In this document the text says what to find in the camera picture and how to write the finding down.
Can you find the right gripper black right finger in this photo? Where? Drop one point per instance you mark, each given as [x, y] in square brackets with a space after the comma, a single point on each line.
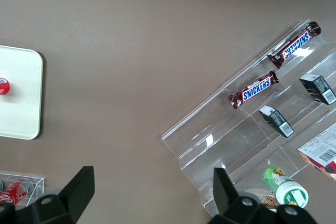
[225, 195]

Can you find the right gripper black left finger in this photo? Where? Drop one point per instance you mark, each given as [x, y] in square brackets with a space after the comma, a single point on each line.
[78, 192]

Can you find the oval tan wicker basket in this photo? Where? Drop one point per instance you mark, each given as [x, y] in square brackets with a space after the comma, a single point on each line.
[267, 200]

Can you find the cream plastic tray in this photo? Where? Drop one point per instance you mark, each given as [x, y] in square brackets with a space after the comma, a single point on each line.
[23, 113]

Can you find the clear acrylic bottle rack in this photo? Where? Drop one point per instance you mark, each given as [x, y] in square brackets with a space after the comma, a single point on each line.
[39, 184]

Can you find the clear acrylic stepped display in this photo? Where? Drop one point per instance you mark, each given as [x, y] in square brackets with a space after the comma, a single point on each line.
[223, 140]

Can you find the green bottle white cap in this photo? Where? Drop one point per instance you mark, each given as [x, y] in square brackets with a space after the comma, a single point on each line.
[286, 187]

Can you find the red cola bottle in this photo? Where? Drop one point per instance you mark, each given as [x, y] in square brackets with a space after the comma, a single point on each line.
[14, 191]

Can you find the small black box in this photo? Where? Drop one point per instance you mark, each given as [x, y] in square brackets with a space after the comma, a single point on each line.
[317, 89]
[275, 120]

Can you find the red white barcode box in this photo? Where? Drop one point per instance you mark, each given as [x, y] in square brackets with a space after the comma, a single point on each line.
[320, 150]

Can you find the Snickers chocolate bar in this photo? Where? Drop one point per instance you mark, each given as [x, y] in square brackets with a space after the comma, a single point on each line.
[295, 45]
[256, 89]

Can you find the red white yogurt cup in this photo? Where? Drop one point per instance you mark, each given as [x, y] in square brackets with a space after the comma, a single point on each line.
[4, 86]

